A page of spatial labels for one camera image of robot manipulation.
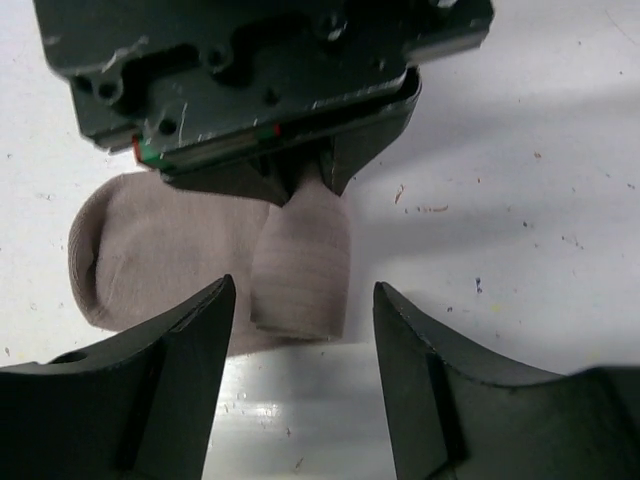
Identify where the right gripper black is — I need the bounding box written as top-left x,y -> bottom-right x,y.
34,1 -> 494,206

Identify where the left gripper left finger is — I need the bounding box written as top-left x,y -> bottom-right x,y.
1,276 -> 236,479

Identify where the taupe sock red cuff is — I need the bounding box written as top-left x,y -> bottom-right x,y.
68,169 -> 351,356

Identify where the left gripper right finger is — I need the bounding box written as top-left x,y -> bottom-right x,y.
373,282 -> 639,479

